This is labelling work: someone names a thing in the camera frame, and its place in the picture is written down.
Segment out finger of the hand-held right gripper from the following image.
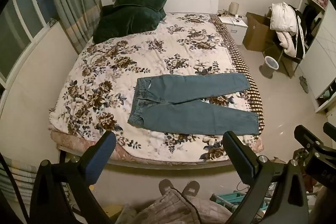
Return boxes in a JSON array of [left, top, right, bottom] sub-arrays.
[[323, 122, 336, 141], [294, 125, 325, 151]]

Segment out person's slipper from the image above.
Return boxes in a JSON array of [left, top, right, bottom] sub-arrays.
[[182, 180, 201, 197], [159, 178, 174, 196]]

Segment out brown cardboard box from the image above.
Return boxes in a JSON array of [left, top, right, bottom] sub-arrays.
[[242, 12, 277, 53]]

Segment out window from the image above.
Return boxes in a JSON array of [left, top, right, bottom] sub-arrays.
[[0, 0, 58, 88]]

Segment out pink quilted mattress pad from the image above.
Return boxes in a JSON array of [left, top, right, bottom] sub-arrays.
[[49, 125, 265, 164]]

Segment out dark green pillow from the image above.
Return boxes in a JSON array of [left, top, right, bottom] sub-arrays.
[[113, 0, 168, 12]]

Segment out dark green folded blanket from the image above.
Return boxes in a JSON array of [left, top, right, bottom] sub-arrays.
[[93, 5, 166, 44]]

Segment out chair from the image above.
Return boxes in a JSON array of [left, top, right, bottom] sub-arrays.
[[262, 36, 303, 79]]

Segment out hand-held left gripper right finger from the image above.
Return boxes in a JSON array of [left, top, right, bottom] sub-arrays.
[[222, 131, 309, 224]]

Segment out person's right slipper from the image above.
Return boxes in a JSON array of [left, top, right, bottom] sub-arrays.
[[182, 180, 201, 197]]

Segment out pair of grey slippers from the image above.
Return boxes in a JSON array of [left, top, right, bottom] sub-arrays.
[[299, 75, 311, 94]]

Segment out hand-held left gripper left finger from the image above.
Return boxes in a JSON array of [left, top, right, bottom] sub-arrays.
[[29, 131, 117, 224]]

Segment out teal metal rack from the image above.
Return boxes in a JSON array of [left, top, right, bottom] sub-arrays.
[[209, 190, 272, 215]]

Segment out pink jacket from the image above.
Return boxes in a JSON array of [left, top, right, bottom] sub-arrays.
[[276, 29, 299, 59]]

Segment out white nightstand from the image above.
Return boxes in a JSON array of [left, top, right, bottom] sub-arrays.
[[219, 15, 248, 46]]

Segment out floral blanket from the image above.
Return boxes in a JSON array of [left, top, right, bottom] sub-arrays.
[[49, 12, 264, 162]]

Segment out plaid cloth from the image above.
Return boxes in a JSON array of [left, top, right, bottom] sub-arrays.
[[0, 158, 69, 205]]

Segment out person's left slipper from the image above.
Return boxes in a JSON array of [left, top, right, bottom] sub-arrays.
[[159, 178, 174, 196]]

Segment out white puffer jacket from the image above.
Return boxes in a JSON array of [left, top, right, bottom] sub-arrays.
[[270, 3, 300, 32]]

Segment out blue jeans pants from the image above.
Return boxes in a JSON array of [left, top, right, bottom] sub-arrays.
[[127, 73, 260, 136]]

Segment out black garment with white stripe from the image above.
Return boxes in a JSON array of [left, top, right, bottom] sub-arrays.
[[288, 5, 308, 61]]

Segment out white wardrobe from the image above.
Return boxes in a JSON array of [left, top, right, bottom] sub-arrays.
[[299, 0, 336, 114]]

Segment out grey trash bin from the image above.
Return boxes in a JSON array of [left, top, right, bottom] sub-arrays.
[[264, 56, 279, 75]]

